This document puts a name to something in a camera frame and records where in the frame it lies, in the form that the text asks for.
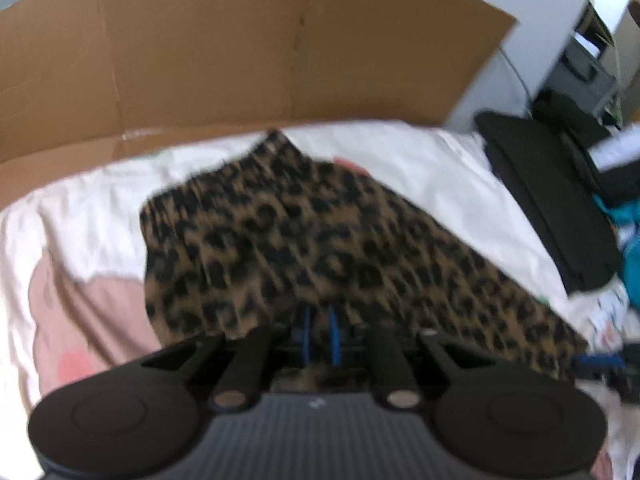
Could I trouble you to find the crumpled black cloth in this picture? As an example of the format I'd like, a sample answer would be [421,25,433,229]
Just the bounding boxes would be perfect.
[532,90,613,161]

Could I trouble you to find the flat cardboard sheet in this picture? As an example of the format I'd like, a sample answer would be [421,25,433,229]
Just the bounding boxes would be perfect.
[0,0,518,211]

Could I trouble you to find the leopard print skirt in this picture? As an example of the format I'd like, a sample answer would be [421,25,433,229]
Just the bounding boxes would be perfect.
[139,130,588,391]

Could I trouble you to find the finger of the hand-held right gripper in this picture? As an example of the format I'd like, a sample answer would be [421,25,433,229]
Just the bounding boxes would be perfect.
[572,351,631,373]

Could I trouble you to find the teal printed garment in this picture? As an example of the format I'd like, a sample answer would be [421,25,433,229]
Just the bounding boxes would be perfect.
[592,195,640,311]

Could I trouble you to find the folded black clothes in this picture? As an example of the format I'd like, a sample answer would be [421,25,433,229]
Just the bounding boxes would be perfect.
[474,110,623,295]

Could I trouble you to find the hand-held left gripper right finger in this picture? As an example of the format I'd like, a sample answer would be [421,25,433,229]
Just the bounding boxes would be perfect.
[327,305,501,408]

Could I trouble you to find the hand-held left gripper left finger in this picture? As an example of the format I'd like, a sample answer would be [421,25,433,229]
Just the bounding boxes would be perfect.
[142,305,313,408]

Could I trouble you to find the cream printed blanket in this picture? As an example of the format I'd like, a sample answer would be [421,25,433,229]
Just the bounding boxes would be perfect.
[0,120,632,480]

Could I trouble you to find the white cloth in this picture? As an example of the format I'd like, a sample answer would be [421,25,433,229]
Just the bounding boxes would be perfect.
[590,122,640,171]

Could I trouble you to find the grey suitcase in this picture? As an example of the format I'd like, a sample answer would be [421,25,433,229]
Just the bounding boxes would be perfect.
[542,35,618,111]

